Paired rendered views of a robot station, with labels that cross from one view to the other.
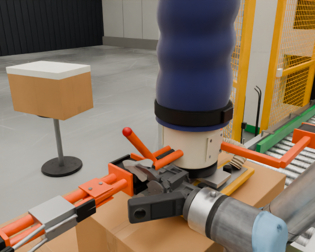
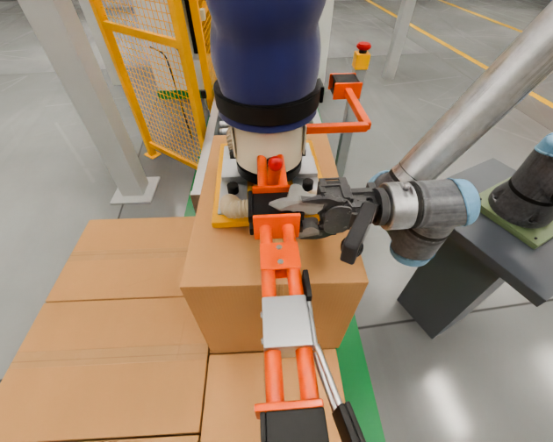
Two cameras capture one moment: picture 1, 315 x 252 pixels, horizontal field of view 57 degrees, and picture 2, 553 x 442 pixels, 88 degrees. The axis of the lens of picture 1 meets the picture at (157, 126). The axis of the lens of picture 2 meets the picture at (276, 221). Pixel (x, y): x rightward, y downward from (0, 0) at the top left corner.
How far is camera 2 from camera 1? 0.50 m
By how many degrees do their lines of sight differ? 45
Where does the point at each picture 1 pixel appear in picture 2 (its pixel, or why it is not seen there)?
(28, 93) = not seen: outside the picture
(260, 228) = (469, 196)
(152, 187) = (333, 215)
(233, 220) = (444, 202)
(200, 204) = (405, 204)
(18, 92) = not seen: outside the picture
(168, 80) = (263, 60)
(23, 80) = not seen: outside the picture
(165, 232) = (312, 246)
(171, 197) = (370, 212)
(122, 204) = (240, 248)
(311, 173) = (458, 125)
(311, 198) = (458, 148)
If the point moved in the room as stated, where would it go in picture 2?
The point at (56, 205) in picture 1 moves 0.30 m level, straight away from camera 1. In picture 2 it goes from (283, 310) to (108, 245)
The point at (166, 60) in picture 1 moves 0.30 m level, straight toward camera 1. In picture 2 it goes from (260, 25) to (456, 81)
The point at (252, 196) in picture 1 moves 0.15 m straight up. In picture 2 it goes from (328, 167) to (335, 122)
